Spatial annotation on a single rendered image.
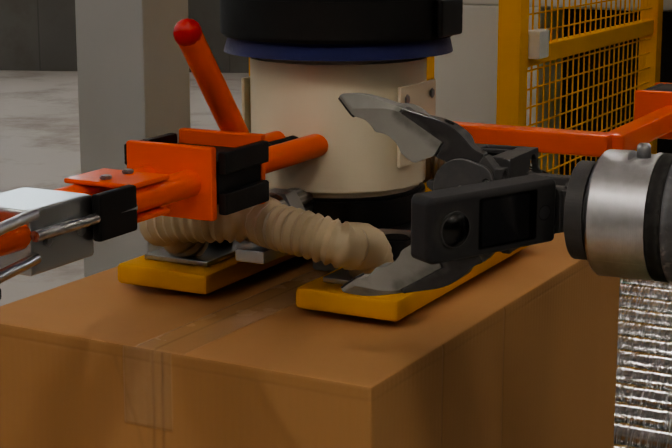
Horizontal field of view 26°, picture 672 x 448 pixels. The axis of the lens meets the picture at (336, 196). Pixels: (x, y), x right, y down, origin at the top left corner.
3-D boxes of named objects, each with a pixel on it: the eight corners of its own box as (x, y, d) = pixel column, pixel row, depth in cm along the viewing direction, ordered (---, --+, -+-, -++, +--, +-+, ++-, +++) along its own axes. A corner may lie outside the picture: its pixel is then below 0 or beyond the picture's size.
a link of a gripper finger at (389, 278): (388, 306, 117) (475, 248, 112) (355, 324, 112) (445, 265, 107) (368, 273, 117) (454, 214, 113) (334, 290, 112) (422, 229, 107)
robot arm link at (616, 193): (641, 294, 99) (645, 153, 97) (571, 286, 101) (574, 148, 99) (675, 266, 106) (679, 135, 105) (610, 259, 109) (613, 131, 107)
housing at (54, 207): (23, 246, 106) (20, 185, 105) (99, 256, 103) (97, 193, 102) (-43, 266, 100) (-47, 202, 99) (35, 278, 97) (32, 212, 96)
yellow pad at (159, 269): (294, 216, 165) (294, 173, 164) (373, 225, 161) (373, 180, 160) (116, 283, 136) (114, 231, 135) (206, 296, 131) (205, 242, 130)
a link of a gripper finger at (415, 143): (366, 91, 114) (454, 166, 112) (331, 100, 109) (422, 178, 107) (387, 60, 113) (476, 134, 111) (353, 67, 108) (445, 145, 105)
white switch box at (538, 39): (535, 56, 310) (536, 28, 308) (549, 57, 308) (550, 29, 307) (525, 59, 304) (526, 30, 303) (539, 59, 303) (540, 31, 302)
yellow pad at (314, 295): (448, 233, 156) (449, 187, 156) (536, 243, 152) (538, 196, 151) (293, 309, 127) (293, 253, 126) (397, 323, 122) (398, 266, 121)
